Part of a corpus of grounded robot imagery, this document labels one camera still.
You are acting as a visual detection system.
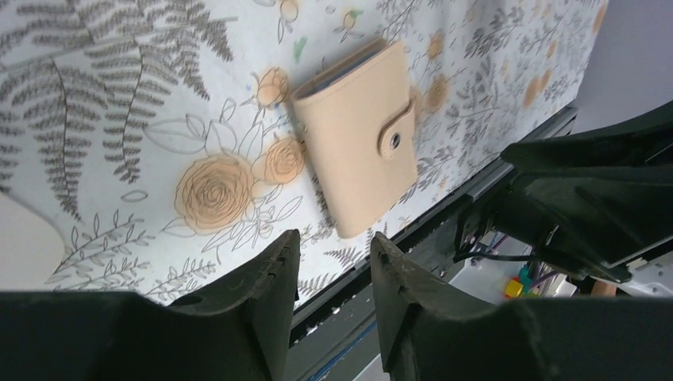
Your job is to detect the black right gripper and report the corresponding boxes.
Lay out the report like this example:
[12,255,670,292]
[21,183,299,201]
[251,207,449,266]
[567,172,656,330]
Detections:
[467,103,672,283]

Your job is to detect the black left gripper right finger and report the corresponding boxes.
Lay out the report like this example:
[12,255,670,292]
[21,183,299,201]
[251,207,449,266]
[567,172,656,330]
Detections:
[370,233,672,380]

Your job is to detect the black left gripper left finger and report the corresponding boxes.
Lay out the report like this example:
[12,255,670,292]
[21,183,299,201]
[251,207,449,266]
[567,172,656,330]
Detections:
[1,230,300,380]

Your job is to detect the floral patterned table mat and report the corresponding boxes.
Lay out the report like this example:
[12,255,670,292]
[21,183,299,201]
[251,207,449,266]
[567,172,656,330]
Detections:
[1,1,609,304]

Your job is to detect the green white chessboard mat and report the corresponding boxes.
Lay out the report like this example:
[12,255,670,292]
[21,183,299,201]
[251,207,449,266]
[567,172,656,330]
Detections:
[1,194,65,291]

